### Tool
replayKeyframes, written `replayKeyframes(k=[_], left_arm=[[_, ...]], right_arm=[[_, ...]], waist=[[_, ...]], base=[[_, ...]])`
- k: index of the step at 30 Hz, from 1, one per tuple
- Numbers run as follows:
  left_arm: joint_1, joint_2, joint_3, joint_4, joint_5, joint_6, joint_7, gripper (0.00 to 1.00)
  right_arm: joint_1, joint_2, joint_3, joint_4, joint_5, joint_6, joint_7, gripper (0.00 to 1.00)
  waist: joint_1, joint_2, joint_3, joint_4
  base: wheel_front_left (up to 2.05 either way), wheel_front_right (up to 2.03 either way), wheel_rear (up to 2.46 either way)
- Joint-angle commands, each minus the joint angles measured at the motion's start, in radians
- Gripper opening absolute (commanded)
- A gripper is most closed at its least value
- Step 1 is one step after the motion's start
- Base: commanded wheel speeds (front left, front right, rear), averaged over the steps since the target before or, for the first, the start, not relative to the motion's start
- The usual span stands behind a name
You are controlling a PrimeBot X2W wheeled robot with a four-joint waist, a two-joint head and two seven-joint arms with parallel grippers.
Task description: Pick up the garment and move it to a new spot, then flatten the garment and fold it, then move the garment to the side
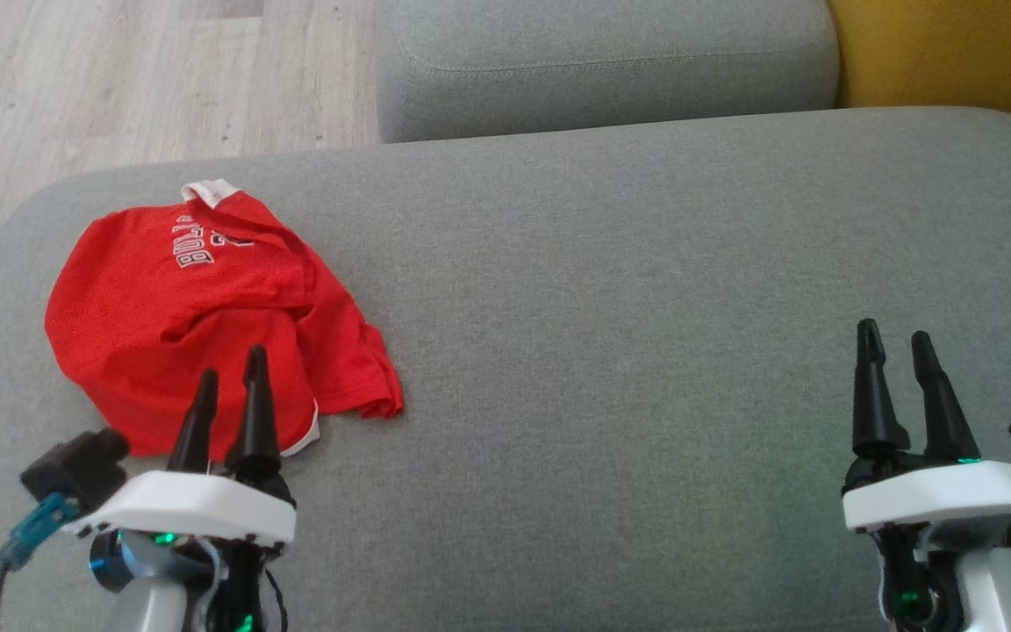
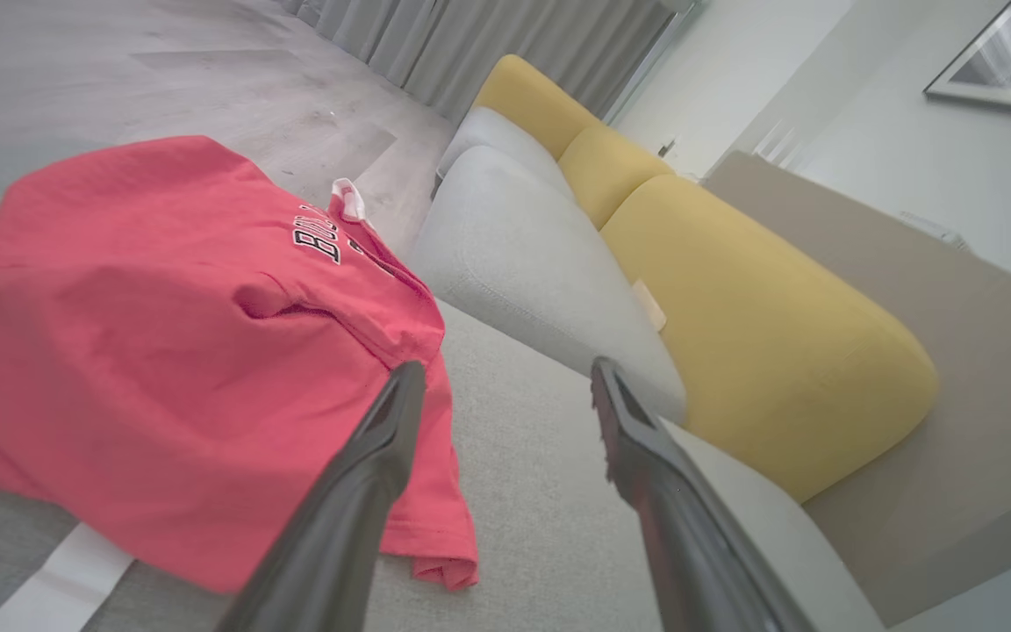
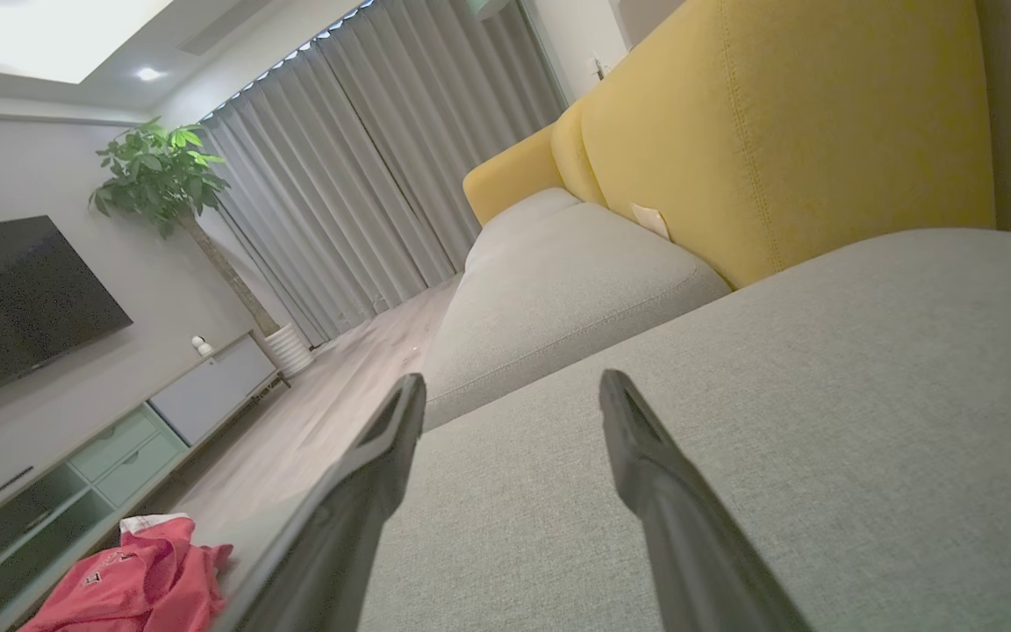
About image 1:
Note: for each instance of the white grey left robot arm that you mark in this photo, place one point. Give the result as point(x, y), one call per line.
point(154, 606)

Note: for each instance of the large grey sofa seat cushion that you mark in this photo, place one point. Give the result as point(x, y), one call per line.
point(602, 351)

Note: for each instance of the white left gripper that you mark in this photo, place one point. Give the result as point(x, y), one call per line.
point(198, 505)

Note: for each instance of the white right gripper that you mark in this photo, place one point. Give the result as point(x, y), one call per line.
point(944, 496)

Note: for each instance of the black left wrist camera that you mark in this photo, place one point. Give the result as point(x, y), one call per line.
point(75, 470)

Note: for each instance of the red basketball jersey white sleeves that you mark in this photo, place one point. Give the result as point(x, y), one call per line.
point(146, 298)

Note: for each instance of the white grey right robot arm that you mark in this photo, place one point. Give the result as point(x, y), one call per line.
point(997, 597)

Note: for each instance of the yellow sofa backrest cushion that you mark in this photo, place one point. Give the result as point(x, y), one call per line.
point(953, 53)

